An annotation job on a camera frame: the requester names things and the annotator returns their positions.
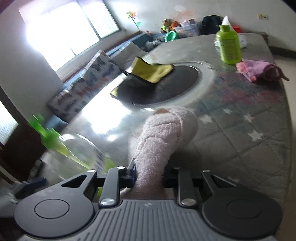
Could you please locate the yellow and black cloth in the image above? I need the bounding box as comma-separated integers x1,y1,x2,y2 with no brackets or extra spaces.
110,56,175,99

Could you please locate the window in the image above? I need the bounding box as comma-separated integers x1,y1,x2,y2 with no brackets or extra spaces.
18,0,122,70

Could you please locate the flower toy on stem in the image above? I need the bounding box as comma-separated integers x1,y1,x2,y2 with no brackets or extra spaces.
125,10,142,32

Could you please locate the beige pillow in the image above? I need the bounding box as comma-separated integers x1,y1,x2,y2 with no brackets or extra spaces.
122,41,144,54

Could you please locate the clear storage box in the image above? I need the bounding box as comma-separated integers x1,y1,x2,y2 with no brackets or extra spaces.
174,22,203,39

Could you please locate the green plastic bottle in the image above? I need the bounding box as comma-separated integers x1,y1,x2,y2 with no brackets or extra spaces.
215,24,242,65

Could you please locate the butterfly print long cushion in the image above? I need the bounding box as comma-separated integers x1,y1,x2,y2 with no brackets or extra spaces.
47,70,102,123

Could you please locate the pink fluffy towel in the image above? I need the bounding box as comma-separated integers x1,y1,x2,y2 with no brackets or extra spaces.
120,108,199,200

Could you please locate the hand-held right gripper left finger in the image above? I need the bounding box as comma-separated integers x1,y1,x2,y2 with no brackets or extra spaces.
60,158,137,209

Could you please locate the clear pump bottle green liquid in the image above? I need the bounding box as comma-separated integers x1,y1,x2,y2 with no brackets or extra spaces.
28,113,116,183

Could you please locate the black backpack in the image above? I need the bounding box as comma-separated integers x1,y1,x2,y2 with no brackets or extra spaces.
200,15,222,36

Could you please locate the teddy bear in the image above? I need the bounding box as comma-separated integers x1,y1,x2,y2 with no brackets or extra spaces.
160,18,179,33

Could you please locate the dark wooden door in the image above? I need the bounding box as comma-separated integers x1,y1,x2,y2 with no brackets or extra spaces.
0,86,47,183

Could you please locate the grey quilted star table cover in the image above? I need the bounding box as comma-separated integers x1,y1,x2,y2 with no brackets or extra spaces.
39,32,292,209

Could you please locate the butterfly print square pillow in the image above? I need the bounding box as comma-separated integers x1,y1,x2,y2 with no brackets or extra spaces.
85,50,121,87

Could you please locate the blue sofa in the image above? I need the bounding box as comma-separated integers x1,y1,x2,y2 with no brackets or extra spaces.
45,31,167,130

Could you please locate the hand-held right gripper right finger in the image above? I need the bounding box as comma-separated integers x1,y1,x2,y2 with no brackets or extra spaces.
162,166,234,207

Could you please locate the white plastic bag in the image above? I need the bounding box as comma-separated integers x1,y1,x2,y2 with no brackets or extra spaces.
238,33,248,49

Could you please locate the green plastic basin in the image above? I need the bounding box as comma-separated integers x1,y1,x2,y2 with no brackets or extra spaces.
164,31,178,42

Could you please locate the round black hotplate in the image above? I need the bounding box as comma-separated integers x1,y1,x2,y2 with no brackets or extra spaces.
113,61,216,110

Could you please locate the pink and purple cloth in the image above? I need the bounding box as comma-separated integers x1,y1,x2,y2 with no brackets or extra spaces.
236,58,289,82

